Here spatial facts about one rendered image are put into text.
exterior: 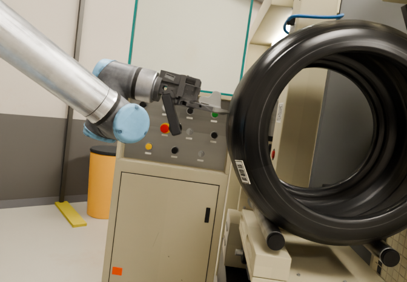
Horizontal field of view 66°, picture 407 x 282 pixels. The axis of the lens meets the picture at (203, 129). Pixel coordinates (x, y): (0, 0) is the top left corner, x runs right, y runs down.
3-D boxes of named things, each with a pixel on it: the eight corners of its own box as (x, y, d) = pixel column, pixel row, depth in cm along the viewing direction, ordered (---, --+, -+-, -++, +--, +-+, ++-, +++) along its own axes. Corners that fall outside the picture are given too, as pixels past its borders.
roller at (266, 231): (248, 195, 110) (260, 192, 110) (251, 207, 111) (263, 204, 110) (264, 235, 76) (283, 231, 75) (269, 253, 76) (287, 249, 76)
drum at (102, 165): (116, 204, 347) (123, 146, 343) (133, 217, 315) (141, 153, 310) (77, 208, 320) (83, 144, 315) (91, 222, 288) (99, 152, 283)
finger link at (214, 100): (235, 95, 82) (201, 86, 82) (229, 117, 82) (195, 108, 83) (234, 95, 85) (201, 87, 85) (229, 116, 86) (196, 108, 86)
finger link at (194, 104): (213, 106, 81) (180, 98, 81) (211, 112, 81) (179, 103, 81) (213, 106, 86) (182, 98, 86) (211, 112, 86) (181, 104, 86)
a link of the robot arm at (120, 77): (96, 94, 90) (106, 62, 91) (138, 105, 90) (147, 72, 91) (85, 87, 81) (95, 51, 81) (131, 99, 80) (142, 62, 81)
